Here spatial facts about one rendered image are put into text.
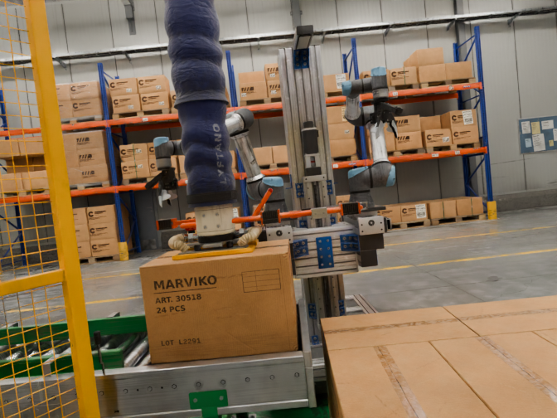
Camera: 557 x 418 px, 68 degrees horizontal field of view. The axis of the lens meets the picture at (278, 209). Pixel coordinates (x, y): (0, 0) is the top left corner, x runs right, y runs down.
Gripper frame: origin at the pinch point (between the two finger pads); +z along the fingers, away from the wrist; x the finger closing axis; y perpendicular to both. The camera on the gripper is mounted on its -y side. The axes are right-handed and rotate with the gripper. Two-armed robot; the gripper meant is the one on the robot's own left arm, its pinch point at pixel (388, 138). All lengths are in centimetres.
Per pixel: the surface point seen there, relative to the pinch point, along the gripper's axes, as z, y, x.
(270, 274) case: 52, -1, 77
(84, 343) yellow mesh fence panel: 64, 17, 144
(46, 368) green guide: 76, 39, 155
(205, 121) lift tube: -12, 22, 87
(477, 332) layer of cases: 84, -45, 12
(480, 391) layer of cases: 84, -69, 52
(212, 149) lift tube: -1, 21, 86
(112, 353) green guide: 76, 33, 133
